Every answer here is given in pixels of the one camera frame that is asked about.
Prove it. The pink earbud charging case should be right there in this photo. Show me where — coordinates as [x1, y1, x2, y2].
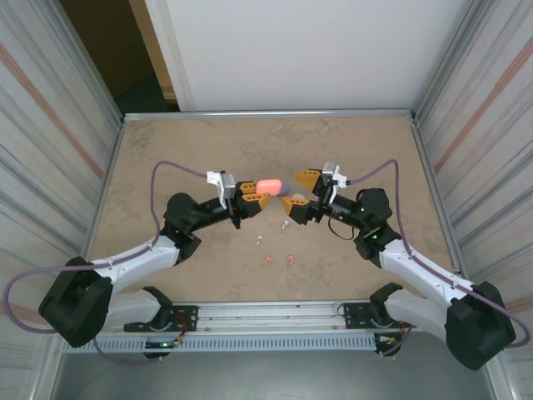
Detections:
[255, 178, 285, 196]

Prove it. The translucent corrugated side panel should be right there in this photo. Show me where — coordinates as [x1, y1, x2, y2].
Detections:
[416, 0, 533, 400]
[0, 0, 124, 400]

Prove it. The grey metal sheet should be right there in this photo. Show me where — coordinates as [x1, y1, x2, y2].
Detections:
[49, 352, 501, 400]

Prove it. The tan wooden door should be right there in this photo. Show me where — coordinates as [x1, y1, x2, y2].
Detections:
[127, 0, 179, 102]

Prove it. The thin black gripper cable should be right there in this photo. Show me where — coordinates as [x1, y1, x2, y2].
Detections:
[327, 215, 356, 243]

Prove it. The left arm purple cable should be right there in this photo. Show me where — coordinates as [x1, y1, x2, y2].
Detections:
[2, 160, 212, 367]

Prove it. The aluminium table side rail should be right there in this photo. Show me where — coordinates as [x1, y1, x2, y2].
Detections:
[70, 118, 126, 303]
[410, 116, 474, 295]

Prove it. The aluminium frame crossbar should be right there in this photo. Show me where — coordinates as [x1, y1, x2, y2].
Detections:
[122, 108, 417, 123]

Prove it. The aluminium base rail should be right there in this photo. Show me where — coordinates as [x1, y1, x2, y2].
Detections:
[110, 300, 421, 334]

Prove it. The grey slotted cable duct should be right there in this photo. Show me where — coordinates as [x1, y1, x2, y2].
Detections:
[61, 334, 378, 354]

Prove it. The white door frame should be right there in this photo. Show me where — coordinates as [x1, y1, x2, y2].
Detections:
[143, 0, 197, 113]

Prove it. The aluminium frame post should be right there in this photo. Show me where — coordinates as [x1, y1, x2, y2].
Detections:
[410, 0, 496, 120]
[39, 0, 126, 126]

